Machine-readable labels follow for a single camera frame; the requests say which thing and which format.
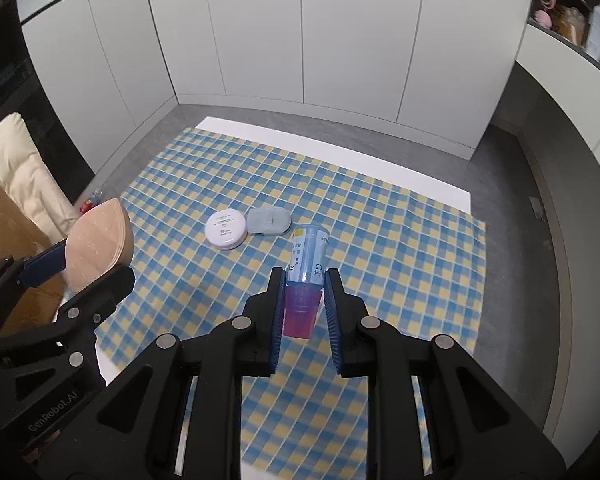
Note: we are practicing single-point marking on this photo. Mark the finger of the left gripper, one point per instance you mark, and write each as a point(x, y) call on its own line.
point(45, 262)
point(30, 299)

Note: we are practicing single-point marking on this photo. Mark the black wall cabinet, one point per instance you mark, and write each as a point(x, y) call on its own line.
point(21, 92)

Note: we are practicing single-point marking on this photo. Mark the cream padded chair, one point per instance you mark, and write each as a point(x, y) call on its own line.
point(29, 184)

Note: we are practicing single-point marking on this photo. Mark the blue tube purple cap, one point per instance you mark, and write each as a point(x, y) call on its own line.
point(304, 280)

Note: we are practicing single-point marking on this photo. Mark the white curved counter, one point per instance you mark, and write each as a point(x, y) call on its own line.
point(569, 77)

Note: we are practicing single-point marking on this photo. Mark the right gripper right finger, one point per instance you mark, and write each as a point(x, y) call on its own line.
point(364, 346)

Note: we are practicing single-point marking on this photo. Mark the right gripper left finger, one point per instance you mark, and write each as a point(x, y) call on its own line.
point(247, 345)

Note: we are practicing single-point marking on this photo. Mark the blue yellow checkered cloth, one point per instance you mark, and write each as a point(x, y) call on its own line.
point(418, 264)

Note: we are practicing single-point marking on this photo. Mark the white round compact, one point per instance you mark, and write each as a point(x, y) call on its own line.
point(226, 229)

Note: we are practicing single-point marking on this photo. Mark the small bottle on floor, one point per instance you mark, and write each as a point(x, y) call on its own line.
point(92, 201)

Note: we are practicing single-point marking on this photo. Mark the white bottle on shelf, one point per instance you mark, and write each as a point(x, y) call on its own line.
point(592, 42)

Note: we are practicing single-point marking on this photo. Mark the white wardrobe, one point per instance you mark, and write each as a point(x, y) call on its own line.
point(429, 71)

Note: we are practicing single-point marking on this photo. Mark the brown box on shelf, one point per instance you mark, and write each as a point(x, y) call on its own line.
point(569, 23)

